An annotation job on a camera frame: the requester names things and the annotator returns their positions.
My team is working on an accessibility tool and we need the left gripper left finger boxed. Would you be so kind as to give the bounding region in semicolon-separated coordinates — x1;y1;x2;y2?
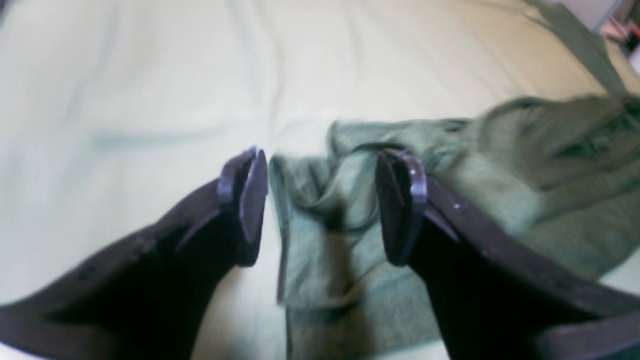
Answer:
1;146;268;360

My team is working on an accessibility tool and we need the green grey T-shirt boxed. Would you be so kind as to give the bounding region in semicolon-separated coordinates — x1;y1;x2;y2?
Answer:
269;0;639;360

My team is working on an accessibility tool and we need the light green table cloth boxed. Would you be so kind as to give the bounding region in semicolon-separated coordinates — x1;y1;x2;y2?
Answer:
0;0;640;360

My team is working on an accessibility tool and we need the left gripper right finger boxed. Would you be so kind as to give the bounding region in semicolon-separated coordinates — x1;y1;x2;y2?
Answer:
375;148;640;360

